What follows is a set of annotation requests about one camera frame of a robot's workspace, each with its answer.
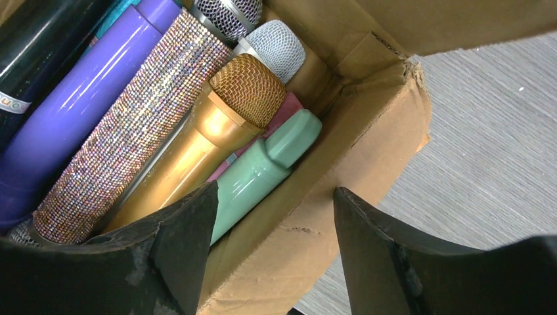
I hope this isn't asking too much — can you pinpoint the cardboard box with label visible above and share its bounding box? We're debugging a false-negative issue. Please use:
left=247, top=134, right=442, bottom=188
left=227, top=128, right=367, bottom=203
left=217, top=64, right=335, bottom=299
left=195, top=1, right=556, bottom=314

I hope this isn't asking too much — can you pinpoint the glitter microphone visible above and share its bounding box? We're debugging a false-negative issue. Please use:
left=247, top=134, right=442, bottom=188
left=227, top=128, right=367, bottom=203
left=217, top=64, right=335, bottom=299
left=2, top=9, right=230, bottom=244

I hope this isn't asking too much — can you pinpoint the pink microphone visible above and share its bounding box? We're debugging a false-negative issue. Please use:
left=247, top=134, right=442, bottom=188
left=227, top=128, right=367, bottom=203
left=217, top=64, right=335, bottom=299
left=206, top=91, right=303, bottom=182

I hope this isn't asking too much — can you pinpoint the teal microphone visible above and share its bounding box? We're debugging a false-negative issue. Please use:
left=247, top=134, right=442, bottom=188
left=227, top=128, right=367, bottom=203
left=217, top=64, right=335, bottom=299
left=210, top=110, right=322, bottom=245

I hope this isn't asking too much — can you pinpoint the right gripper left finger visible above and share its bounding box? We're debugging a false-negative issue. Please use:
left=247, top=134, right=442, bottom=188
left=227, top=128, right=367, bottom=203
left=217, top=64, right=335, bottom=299
left=1, top=182, right=218, bottom=314

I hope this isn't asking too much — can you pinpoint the purple microphone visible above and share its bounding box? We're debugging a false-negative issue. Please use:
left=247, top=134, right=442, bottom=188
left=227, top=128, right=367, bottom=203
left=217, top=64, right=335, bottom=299
left=1, top=1, right=181, bottom=231

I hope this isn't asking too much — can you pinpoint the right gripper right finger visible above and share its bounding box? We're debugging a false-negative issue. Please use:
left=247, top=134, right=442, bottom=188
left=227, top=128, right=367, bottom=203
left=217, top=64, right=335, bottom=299
left=333, top=187, right=556, bottom=314

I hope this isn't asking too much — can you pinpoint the blue toy microphone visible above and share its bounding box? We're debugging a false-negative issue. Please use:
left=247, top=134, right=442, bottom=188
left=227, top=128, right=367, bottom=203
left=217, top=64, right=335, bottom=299
left=83, top=0, right=141, bottom=56

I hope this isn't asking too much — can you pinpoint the black sparkle grille microphone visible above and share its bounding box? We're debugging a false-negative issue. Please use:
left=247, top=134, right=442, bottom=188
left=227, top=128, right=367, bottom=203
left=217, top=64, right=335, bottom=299
left=188, top=0, right=263, bottom=48

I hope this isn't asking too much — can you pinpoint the gold microphone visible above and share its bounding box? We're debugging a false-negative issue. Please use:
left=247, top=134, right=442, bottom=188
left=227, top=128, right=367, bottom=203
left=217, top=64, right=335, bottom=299
left=104, top=53, right=286, bottom=232

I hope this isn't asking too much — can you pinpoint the white microphone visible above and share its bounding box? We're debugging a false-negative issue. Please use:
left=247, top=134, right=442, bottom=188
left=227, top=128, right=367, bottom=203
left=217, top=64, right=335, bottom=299
left=231, top=20, right=306, bottom=84

